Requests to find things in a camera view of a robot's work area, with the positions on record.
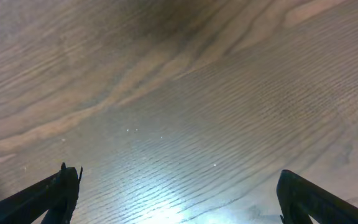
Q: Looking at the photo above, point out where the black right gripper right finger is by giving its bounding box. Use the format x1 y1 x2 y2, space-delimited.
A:
277 170 358 224

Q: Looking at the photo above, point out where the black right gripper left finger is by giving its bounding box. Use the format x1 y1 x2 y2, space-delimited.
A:
0 163 83 224

